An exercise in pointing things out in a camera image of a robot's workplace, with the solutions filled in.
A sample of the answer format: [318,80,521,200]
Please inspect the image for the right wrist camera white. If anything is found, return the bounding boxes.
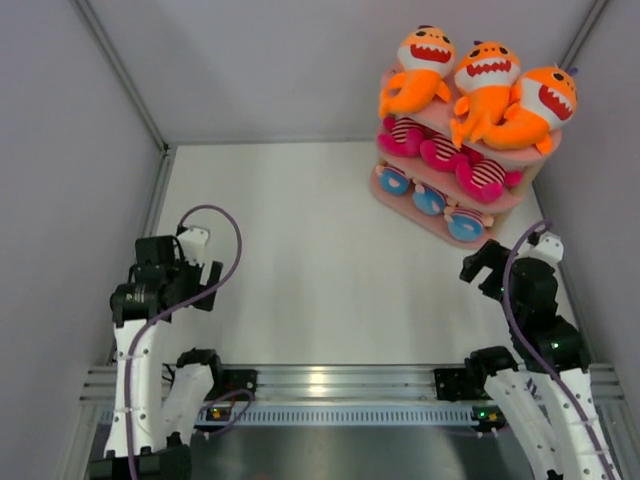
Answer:
[524,232,565,268]

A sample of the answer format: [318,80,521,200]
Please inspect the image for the aluminium frame post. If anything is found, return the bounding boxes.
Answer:
[558,0,613,71]
[74,0,169,151]

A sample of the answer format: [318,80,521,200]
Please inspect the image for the panda plush yellow glasses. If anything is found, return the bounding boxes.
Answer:
[455,159,524,204]
[419,134,481,173]

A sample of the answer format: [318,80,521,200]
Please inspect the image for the aluminium rail front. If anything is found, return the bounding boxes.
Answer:
[80,364,625,405]

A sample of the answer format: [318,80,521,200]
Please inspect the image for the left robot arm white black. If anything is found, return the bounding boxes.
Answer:
[89,227,226,479]

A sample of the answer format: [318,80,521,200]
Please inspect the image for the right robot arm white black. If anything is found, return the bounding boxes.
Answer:
[460,234,621,479]

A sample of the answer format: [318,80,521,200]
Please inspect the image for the aluminium frame post right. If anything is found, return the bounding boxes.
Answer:
[558,0,613,71]

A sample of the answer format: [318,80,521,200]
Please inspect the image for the pink three-tier shelf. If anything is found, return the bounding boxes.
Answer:
[371,70,562,248]

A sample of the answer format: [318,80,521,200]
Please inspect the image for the white slotted cable duct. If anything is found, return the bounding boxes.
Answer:
[195,404,479,428]

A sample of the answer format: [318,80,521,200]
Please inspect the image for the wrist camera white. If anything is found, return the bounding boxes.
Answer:
[524,232,565,268]
[176,226,210,267]

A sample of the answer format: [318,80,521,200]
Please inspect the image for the boy doll plush on shelf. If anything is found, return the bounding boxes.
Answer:
[375,164,410,196]

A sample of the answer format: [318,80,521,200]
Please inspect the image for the orange shark plush purple fin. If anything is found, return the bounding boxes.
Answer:
[481,66,578,155]

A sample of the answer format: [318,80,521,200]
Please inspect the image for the pink panda plush on shelf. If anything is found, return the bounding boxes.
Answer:
[377,115,432,157]

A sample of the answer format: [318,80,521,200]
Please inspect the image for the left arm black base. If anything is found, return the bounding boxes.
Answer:
[206,368,258,401]

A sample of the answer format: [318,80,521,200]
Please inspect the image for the boy doll plush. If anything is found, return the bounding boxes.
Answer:
[444,206,494,243]
[375,164,410,196]
[411,183,458,216]

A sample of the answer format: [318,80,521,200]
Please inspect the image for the aluminium frame post left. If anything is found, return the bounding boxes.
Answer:
[74,0,169,151]

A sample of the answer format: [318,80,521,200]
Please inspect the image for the orange shark plush back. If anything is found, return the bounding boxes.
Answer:
[378,25,457,119]

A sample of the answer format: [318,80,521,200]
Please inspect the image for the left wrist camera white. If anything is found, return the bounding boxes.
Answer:
[176,226,210,267]

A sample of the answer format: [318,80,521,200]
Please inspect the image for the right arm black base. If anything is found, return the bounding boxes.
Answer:
[434,368,489,402]

